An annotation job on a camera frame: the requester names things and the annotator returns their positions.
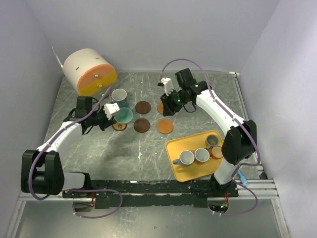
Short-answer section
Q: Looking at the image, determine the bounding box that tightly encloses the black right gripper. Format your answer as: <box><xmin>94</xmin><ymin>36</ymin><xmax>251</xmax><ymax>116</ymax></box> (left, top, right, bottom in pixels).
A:
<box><xmin>160</xmin><ymin>88</ymin><xmax>190</xmax><ymax>117</ymax></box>

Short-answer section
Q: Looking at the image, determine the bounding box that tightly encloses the tan wooden coaster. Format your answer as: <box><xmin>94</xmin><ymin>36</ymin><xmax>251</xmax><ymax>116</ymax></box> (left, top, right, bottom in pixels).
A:
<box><xmin>157</xmin><ymin>103</ymin><xmax>163</xmax><ymax>115</ymax></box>

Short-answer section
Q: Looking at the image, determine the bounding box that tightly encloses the light orange wooden coaster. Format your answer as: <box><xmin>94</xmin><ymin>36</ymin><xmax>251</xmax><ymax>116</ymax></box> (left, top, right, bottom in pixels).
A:
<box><xmin>157</xmin><ymin>119</ymin><xmax>173</xmax><ymax>134</ymax></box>

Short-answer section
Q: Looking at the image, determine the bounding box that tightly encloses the yellow black-rimmed coaster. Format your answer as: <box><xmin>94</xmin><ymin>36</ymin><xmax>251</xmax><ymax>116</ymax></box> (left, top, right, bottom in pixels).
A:
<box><xmin>112</xmin><ymin>123</ymin><xmax>127</xmax><ymax>131</ymax></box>

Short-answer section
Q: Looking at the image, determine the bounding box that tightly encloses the teal cup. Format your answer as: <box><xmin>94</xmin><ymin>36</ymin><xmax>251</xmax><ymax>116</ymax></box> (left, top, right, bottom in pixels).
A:
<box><xmin>114</xmin><ymin>107</ymin><xmax>133</xmax><ymax>124</ymax></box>

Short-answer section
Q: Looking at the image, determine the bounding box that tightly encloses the dark brown wooden coaster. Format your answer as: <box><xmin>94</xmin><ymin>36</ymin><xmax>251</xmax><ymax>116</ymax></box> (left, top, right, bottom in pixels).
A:
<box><xmin>135</xmin><ymin>101</ymin><xmax>151</xmax><ymax>114</ymax></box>

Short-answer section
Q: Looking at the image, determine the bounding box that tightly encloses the dark walnut wooden coaster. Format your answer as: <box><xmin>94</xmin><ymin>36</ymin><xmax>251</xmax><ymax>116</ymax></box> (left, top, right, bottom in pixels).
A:
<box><xmin>133</xmin><ymin>118</ymin><xmax>151</xmax><ymax>133</ymax></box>

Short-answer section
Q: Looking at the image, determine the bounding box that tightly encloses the large white blue-handled mug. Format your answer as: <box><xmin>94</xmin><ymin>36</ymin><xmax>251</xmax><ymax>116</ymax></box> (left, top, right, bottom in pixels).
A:
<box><xmin>111</xmin><ymin>89</ymin><xmax>129</xmax><ymax>108</ymax></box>

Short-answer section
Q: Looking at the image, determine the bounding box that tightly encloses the white grey-handled cup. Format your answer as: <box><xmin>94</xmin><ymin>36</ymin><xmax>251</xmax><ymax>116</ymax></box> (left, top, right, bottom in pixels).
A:
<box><xmin>172</xmin><ymin>150</ymin><xmax>195</xmax><ymax>167</ymax></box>

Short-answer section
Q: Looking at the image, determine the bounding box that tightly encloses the white pink cup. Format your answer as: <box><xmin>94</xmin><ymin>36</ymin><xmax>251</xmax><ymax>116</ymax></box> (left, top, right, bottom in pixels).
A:
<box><xmin>194</xmin><ymin>148</ymin><xmax>210</xmax><ymax>163</ymax></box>

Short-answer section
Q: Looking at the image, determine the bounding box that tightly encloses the yellow plastic tray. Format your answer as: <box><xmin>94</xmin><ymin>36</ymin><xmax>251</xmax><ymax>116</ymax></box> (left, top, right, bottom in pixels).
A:
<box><xmin>165</xmin><ymin>130</ymin><xmax>223</xmax><ymax>182</ymax></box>

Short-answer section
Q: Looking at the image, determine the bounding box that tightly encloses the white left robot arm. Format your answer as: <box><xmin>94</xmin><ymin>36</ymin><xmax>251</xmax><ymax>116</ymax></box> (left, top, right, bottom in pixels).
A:
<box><xmin>21</xmin><ymin>96</ymin><xmax>120</xmax><ymax>198</ymax></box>

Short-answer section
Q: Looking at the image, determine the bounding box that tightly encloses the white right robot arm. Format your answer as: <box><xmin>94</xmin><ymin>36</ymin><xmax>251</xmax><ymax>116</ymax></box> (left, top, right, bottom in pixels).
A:
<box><xmin>158</xmin><ymin>68</ymin><xmax>259</xmax><ymax>197</ymax></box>

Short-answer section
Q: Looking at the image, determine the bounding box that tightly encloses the orange copper cup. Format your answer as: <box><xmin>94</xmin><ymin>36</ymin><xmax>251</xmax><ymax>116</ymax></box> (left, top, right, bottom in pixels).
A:
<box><xmin>210</xmin><ymin>146</ymin><xmax>223</xmax><ymax>159</ymax></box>

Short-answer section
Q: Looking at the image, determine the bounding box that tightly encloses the white cylindrical drawer cabinet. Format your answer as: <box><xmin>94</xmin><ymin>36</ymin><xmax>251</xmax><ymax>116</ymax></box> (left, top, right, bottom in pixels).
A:
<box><xmin>62</xmin><ymin>48</ymin><xmax>117</xmax><ymax>96</ymax></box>

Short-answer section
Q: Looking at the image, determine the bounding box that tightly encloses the blue clip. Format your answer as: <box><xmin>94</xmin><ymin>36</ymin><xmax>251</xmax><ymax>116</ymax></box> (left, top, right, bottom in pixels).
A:
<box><xmin>237</xmin><ymin>171</ymin><xmax>249</xmax><ymax>187</ymax></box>

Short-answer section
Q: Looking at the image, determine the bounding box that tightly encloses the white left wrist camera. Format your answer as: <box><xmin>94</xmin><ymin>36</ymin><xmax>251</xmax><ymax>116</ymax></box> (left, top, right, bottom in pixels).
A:
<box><xmin>104</xmin><ymin>103</ymin><xmax>120</xmax><ymax>120</ymax></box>

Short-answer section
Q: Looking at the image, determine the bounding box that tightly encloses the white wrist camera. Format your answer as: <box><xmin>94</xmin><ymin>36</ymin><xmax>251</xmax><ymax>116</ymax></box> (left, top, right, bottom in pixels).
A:
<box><xmin>104</xmin><ymin>103</ymin><xmax>120</xmax><ymax>120</ymax></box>
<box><xmin>158</xmin><ymin>77</ymin><xmax>174</xmax><ymax>96</ymax></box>

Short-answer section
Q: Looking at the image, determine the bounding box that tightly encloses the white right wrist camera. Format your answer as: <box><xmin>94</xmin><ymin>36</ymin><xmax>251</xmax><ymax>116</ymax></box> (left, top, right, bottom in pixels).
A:
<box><xmin>158</xmin><ymin>77</ymin><xmax>174</xmax><ymax>96</ymax></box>

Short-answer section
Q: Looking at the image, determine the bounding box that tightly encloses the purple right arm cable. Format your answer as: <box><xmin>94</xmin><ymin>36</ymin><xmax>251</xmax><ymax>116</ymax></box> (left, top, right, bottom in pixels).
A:
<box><xmin>160</xmin><ymin>58</ymin><xmax>261</xmax><ymax>216</ymax></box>

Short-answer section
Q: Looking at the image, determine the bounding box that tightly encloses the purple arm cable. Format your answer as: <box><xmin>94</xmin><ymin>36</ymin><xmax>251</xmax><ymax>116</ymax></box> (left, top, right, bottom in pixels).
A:
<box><xmin>27</xmin><ymin>87</ymin><xmax>123</xmax><ymax>219</ymax></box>
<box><xmin>160</xmin><ymin>58</ymin><xmax>261</xmax><ymax>216</ymax></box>

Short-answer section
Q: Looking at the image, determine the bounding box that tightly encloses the grey yellow-handled cup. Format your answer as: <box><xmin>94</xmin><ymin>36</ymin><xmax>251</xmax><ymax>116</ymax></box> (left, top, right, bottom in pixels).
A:
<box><xmin>205</xmin><ymin>134</ymin><xmax>219</xmax><ymax>149</ymax></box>

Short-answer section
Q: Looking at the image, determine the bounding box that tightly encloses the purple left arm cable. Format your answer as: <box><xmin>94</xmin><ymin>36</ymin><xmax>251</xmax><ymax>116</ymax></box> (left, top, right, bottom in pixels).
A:
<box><xmin>27</xmin><ymin>87</ymin><xmax>123</xmax><ymax>219</ymax></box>

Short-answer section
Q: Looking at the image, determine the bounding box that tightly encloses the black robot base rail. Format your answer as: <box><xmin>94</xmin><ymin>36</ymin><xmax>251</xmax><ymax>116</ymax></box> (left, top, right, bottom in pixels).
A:
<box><xmin>61</xmin><ymin>179</ymin><xmax>238</xmax><ymax>211</ymax></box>

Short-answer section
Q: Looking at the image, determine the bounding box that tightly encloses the aluminium frame rail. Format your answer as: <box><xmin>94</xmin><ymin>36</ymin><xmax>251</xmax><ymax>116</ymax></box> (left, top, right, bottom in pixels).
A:
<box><xmin>18</xmin><ymin>179</ymin><xmax>280</xmax><ymax>201</ymax></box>

